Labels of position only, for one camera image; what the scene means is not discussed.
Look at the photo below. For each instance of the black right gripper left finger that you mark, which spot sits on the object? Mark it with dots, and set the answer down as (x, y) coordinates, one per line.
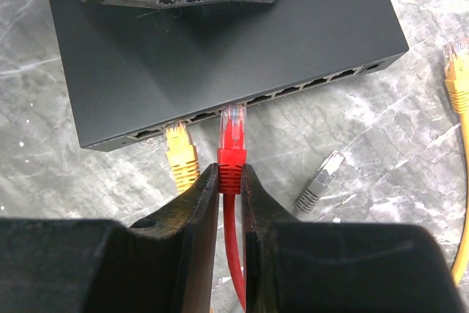
(161, 263)

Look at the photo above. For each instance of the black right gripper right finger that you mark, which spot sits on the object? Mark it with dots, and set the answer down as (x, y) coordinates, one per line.
(297, 266)

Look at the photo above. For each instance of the black network switch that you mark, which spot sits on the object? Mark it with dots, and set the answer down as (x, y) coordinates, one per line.
(131, 71)

